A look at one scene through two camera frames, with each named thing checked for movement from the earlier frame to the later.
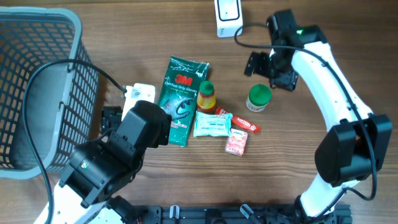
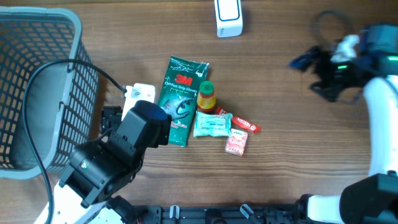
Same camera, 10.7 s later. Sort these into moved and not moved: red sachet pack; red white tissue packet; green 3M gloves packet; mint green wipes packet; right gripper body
Moved: right gripper body
Not moved: red sachet pack; mint green wipes packet; red white tissue packet; green 3M gloves packet
